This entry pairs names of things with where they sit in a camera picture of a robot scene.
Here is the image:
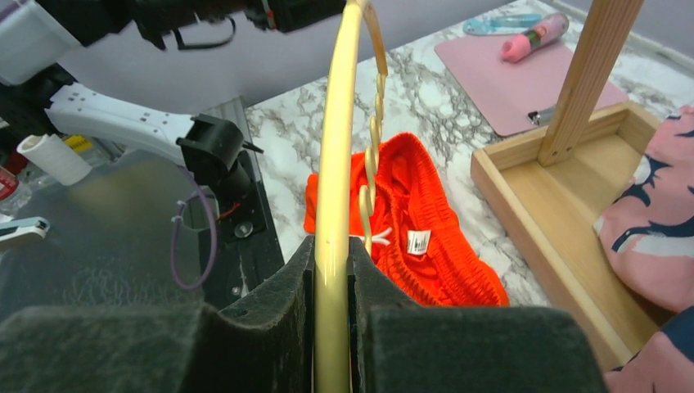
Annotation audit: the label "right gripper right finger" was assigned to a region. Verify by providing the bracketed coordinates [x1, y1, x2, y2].
[348, 237, 606, 392]

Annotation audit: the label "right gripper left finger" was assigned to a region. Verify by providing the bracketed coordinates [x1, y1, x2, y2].
[1, 237, 314, 392]

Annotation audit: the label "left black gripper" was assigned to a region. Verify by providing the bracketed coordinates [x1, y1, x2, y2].
[38, 0, 346, 51]

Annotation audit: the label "yellow hanger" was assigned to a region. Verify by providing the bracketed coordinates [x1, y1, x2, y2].
[313, 1, 388, 392]

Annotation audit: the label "orange shorts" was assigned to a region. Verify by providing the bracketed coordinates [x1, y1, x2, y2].
[302, 132, 511, 308]

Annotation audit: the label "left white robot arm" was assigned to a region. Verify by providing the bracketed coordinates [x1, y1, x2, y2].
[1, 1, 345, 190]

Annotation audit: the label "pink shark print shorts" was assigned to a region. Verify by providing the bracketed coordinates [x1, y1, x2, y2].
[593, 106, 693, 392]

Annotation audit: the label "white paper roll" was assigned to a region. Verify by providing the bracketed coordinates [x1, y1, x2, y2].
[16, 134, 92, 186]

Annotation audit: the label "clear plastic bottle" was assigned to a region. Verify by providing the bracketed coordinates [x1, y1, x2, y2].
[1, 167, 32, 217]

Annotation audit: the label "white blue tool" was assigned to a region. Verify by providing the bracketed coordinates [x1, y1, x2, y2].
[1, 217, 51, 245]

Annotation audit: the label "wooden clothes rack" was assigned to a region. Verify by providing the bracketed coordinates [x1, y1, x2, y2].
[471, 1, 668, 371]

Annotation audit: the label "pink clipboard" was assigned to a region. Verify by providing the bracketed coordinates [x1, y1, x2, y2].
[433, 33, 630, 138]

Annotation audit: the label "pink tube bottle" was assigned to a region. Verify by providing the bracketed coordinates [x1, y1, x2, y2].
[500, 13, 570, 63]

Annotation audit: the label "light blue package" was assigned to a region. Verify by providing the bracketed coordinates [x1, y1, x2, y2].
[462, 13, 543, 36]

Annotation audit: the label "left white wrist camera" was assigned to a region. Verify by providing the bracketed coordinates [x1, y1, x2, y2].
[1, 1, 81, 86]

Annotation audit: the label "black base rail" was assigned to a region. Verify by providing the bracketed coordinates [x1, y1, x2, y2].
[202, 151, 285, 309]

